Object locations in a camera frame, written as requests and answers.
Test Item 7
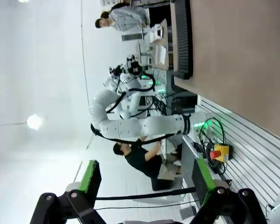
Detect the small white box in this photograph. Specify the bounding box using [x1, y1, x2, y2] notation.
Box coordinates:
[153, 23, 165, 40]

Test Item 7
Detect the black cable loop bundle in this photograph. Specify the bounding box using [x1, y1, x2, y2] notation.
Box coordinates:
[197, 117, 227, 169]

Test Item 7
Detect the thick black cable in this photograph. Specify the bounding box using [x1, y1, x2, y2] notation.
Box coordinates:
[95, 187, 197, 202]

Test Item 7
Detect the seated person in black shirt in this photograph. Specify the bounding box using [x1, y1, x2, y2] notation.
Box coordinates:
[112, 137, 185, 181]

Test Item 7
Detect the white paper sheet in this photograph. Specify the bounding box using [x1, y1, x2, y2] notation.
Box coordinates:
[154, 45, 166, 64]

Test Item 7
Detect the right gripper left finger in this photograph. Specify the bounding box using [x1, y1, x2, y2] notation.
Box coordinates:
[32, 159, 102, 224]

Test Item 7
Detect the ribbed aluminium frame panel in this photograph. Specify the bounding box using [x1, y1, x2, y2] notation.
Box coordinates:
[195, 95, 280, 212]

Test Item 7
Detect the black cable sleeve on arm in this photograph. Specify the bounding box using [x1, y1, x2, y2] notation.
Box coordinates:
[90, 123, 178, 148]

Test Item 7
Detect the round ceiling lamp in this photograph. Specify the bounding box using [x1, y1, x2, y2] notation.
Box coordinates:
[26, 113, 42, 130]

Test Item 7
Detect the black seat box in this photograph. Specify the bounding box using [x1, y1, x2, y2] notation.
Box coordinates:
[152, 178, 173, 191]

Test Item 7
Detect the yellow emergency stop box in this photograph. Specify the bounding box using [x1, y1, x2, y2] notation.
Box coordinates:
[206, 143, 232, 162]

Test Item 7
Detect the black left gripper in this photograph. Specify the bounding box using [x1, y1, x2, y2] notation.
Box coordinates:
[126, 59, 143, 76]

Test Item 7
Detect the black slotted PCB rack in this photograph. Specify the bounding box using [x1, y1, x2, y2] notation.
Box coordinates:
[170, 0, 194, 79]

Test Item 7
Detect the person in grey patterned jacket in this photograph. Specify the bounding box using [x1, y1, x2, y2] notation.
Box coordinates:
[95, 0, 151, 32]

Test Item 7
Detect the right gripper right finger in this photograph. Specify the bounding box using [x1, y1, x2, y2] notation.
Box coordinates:
[191, 158, 267, 224]

